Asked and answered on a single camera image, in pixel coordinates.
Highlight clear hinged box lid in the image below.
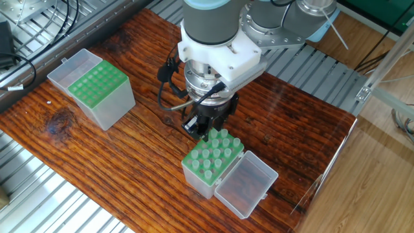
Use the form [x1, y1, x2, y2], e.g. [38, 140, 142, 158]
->
[215, 152, 279, 219]
[47, 49, 104, 91]

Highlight translucent tip box green rack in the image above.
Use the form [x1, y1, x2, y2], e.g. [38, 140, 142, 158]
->
[181, 128, 245, 199]
[68, 61, 136, 131]

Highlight aluminium frame corner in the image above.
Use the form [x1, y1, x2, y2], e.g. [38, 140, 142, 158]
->
[354, 44, 414, 120]

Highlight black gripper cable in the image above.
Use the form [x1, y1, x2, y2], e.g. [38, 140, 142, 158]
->
[158, 57, 226, 116]

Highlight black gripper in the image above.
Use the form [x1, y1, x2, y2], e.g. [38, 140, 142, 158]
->
[183, 93, 240, 139]

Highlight glossy wooden board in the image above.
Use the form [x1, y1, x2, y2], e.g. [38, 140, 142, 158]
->
[0, 6, 360, 233]

